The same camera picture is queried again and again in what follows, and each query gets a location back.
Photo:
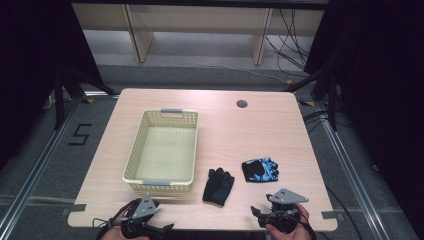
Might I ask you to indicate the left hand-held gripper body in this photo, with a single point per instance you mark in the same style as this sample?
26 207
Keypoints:
145 210

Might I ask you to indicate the yellow and black tape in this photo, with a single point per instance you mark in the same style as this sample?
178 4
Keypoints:
88 100
306 103

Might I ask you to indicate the aluminium floor rail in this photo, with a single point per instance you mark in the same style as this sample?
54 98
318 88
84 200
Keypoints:
40 160
33 200
353 170

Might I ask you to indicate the blue and black glove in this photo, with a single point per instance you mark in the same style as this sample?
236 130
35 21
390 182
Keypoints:
263 171

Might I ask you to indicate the black knit glove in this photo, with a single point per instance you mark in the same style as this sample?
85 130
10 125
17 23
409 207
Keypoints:
218 188

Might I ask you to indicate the grey tape strip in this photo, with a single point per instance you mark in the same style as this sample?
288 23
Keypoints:
330 215
75 209

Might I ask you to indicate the grey table grommet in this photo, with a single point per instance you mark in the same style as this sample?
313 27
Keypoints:
242 103

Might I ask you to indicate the person's right hand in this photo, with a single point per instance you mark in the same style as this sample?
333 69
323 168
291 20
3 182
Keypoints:
305 228

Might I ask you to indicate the black metal stand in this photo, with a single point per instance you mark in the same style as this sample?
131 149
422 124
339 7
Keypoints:
59 100
332 100

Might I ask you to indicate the black curtain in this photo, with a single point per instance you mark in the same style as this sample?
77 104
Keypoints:
26 50
383 66

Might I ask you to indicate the light wooden shelf unit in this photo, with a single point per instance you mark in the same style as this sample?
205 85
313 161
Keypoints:
200 20

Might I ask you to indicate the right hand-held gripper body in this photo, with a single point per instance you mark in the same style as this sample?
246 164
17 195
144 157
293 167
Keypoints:
286 197

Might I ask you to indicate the person's left hand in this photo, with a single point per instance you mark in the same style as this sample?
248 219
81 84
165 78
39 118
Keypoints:
111 233

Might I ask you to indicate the cream plastic basket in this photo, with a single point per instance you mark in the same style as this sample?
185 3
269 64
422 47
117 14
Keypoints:
163 150

